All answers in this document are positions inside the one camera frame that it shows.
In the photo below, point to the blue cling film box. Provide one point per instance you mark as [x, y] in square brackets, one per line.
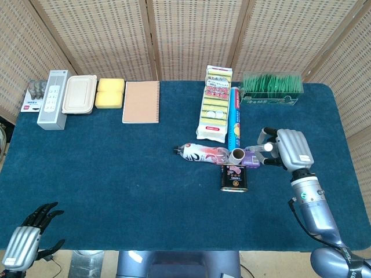
[235, 116]

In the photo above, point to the yellow green sponge pack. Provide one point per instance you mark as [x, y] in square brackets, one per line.
[214, 107]

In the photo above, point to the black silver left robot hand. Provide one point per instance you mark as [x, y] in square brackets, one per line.
[20, 249]

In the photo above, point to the kraft spiral notebook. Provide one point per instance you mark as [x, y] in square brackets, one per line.
[141, 102]

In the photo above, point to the clear plastic bag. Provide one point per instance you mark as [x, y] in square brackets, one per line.
[2, 139]

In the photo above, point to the blue table cloth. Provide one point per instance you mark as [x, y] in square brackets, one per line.
[116, 173]

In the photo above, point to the beige lidded food container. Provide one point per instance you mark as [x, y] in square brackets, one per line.
[79, 94]

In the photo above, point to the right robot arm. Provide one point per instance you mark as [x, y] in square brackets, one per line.
[313, 208]

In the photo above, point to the battery blister pack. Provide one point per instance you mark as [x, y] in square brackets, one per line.
[32, 98]

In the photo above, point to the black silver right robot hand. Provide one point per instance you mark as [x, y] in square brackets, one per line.
[294, 150]

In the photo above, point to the red white plastic drink bottle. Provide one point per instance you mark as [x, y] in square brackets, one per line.
[197, 153]

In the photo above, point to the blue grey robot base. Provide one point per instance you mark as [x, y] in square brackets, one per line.
[174, 265]

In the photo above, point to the clear box of green packets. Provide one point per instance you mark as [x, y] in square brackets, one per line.
[272, 85]

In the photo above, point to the small purple box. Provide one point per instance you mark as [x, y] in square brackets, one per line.
[251, 160]

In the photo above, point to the white lint roller roll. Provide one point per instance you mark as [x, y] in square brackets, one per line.
[235, 156]

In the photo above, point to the clear white-capped test tube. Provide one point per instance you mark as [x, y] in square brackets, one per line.
[259, 148]

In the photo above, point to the yellow sponge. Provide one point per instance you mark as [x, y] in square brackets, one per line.
[109, 100]
[111, 85]

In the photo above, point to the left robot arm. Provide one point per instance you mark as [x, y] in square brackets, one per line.
[10, 274]

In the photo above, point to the white power strip box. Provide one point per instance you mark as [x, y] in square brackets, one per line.
[52, 101]

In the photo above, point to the wicker folding screen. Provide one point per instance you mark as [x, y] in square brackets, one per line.
[188, 34]

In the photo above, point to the dark luncheon meat can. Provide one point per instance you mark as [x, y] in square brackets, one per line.
[234, 179]

